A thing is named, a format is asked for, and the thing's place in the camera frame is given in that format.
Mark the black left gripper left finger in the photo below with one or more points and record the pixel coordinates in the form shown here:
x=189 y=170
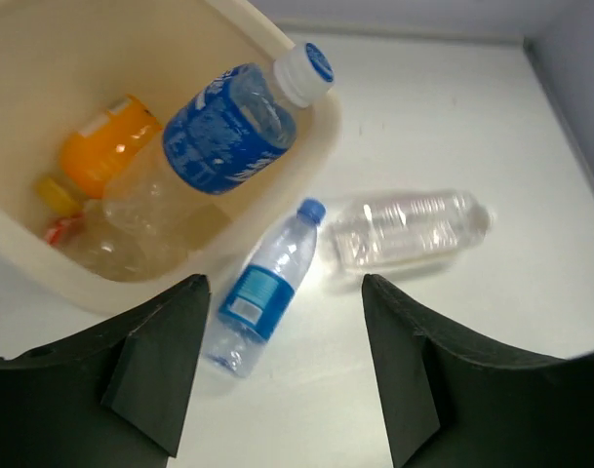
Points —
x=113 y=395

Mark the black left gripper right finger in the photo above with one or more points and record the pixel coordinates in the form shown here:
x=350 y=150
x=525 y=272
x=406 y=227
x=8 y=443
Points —
x=452 y=397

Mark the red label crushed bottle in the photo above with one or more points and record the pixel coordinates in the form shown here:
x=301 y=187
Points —
x=88 y=239

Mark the small blue cap bottle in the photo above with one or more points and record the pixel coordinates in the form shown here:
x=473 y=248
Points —
x=253 y=307

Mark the large clear plastic bottle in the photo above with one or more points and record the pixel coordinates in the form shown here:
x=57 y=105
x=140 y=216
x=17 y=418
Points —
x=404 y=230

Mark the orange label bottle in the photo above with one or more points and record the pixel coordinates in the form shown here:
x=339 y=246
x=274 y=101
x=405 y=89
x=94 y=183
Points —
x=95 y=153

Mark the blue label water bottle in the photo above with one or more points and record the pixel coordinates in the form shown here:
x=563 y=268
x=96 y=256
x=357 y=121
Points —
x=240 y=123

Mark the cream plastic bin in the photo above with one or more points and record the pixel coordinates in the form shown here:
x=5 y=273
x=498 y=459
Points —
x=84 y=86

